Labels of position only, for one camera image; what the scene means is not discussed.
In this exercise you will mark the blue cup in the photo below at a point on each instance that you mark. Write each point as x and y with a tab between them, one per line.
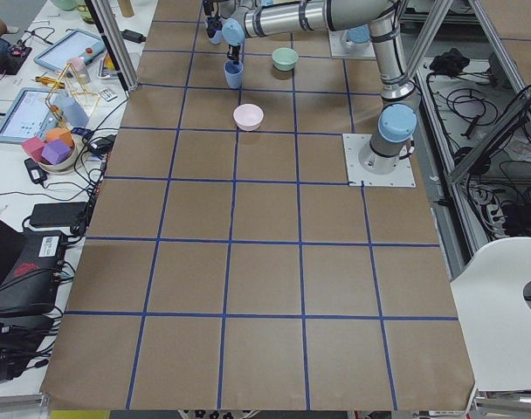
214	35
70	109
233	74

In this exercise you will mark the green bowl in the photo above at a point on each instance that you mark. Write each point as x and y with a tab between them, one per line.
284	59

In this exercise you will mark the pink bowl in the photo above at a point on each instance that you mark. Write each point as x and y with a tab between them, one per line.
248	117

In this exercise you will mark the cardboard tube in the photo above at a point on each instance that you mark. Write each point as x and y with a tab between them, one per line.
126	8

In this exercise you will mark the remote control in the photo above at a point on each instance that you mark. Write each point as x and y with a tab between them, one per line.
107	94

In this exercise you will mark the teach pendant tablet far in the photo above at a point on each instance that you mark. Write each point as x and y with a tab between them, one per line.
75	44

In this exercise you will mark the teach pendant tablet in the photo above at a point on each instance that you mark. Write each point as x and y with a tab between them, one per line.
27	117
75	44

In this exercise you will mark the pink cup on desk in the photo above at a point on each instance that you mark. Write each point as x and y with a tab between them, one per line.
78	69

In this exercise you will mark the blue cup on desk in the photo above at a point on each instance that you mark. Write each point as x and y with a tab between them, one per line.
70	109

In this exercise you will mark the bowl of foam blocks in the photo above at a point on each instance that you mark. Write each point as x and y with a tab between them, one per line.
55	154

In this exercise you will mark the teach pendant tablet near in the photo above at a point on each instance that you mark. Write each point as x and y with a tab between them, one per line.
27	117

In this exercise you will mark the small black adapter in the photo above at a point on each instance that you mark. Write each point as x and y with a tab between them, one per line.
36	173

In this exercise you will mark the black power adapter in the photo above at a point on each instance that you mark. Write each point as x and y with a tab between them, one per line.
46	215

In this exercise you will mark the black computer box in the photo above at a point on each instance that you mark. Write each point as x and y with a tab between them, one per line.
32	267

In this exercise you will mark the white chair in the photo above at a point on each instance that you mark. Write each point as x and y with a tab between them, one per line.
494	316

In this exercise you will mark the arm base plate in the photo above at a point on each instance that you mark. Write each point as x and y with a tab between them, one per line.
352	44
367	169

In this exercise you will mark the aluminium frame post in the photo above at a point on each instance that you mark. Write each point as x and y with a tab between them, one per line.
108	28

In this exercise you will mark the gold wire rack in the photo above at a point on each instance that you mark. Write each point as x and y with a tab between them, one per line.
66	84

